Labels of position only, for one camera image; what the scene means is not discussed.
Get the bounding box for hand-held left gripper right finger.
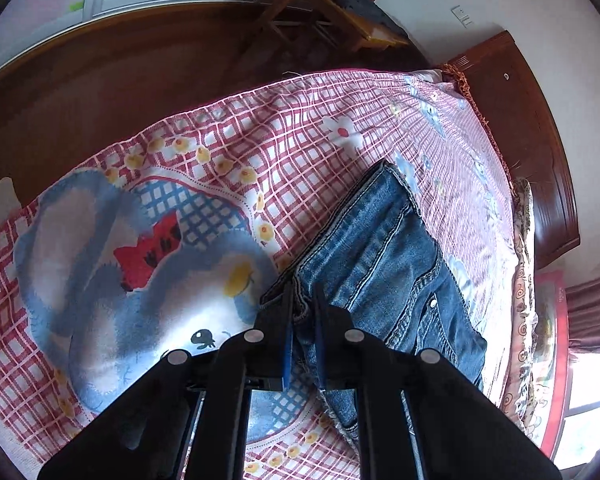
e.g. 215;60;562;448
312;284;563;480

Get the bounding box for brown red curtain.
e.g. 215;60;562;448
562;255;600;356

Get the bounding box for wooden chair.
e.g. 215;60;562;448
252;0;416;61

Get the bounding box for floral wardrobe doors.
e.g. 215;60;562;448
0;0;281;86

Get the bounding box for white mattress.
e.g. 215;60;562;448
0;177;23;238

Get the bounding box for blue denim pants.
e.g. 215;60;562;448
259;159;488;443

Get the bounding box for pink checked printed bed sheet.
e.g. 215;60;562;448
0;67;518;480

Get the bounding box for dark wooden headboard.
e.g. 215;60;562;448
445;30;581;268

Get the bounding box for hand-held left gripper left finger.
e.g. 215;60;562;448
37;284;296;480

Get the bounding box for floral swirl quilt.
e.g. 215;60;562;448
500;177;556;441

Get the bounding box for window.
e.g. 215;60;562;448
565;350;600;466

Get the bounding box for dark chair cushion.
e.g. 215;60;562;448
312;0;411;43

